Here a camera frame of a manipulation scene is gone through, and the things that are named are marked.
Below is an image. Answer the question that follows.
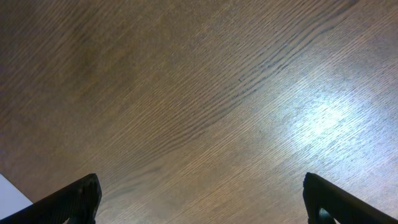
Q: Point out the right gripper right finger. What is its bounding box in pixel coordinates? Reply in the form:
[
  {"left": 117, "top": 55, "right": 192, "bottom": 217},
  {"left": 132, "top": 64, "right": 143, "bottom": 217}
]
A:
[{"left": 303, "top": 172, "right": 397, "bottom": 224}]

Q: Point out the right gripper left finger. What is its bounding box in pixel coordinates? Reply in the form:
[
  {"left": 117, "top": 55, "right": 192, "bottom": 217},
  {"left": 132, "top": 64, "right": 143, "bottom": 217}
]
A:
[{"left": 1, "top": 174, "right": 102, "bottom": 224}]

